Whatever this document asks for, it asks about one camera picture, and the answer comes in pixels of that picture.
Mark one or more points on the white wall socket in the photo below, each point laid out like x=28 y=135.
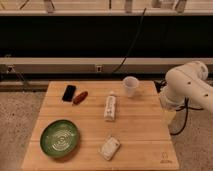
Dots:
x=99 y=68

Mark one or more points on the green ceramic plate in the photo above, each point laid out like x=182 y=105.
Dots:
x=59 y=138

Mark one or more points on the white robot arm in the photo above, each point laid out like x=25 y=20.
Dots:
x=186 y=81

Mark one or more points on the black smartphone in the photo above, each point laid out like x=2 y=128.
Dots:
x=69 y=93

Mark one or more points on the white plastic cup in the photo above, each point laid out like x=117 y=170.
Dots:
x=130 y=85

